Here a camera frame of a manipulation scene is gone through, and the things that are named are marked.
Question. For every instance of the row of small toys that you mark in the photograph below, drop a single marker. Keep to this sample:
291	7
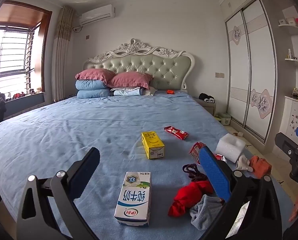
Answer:
19	95

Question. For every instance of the white air conditioner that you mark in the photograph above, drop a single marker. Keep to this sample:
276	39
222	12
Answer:
96	15

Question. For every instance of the white cabinet with stickers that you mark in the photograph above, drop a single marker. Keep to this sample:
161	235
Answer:
292	117

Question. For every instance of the beige striped curtain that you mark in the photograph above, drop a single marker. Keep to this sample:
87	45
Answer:
62	55

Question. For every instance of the pale green storage box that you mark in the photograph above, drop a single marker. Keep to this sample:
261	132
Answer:
224	118

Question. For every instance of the black and white clothes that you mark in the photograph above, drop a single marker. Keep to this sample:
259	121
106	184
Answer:
206	97

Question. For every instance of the beige cloth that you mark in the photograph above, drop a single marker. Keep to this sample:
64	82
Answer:
150	91

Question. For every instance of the folded light blue blanket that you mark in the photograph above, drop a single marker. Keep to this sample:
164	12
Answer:
126	91

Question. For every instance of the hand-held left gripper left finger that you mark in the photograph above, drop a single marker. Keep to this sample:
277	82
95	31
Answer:
86	172

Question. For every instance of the orange cloth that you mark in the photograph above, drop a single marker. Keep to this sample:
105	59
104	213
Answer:
261	166

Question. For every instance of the wall switch plate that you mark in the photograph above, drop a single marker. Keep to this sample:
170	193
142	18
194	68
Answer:
219	75

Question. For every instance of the yellow banana milk carton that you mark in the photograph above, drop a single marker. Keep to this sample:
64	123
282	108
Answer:
152	145

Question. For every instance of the pink pillow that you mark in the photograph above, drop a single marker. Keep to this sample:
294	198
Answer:
130	80
94	75

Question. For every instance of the white nightstand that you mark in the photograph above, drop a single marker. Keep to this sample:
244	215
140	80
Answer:
208	106

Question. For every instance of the window with wooden frame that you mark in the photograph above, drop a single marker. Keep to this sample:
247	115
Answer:
14	50

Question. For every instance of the long red snack wrapper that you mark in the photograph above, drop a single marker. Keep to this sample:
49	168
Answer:
176	132

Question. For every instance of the white foam block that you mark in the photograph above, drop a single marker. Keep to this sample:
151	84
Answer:
230	147

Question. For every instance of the red snack bag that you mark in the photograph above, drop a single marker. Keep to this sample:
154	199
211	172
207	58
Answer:
195	152

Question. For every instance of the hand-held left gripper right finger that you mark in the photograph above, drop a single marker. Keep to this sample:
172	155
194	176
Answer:
215	172

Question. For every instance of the red cloth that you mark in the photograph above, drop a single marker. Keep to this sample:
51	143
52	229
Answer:
188	197

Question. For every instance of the white sock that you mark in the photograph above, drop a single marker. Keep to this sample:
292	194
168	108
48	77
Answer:
242	163

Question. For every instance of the curved white wall shelf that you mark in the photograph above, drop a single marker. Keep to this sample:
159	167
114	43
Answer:
297	60
291	25

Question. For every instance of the white flower-patterned wardrobe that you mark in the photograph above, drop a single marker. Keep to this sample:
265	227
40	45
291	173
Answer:
251	67

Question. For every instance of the white and blue milk carton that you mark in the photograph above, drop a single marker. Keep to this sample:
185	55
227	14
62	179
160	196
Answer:
134	200

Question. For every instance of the grey cloth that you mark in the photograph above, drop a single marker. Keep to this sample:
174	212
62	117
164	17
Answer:
206	210

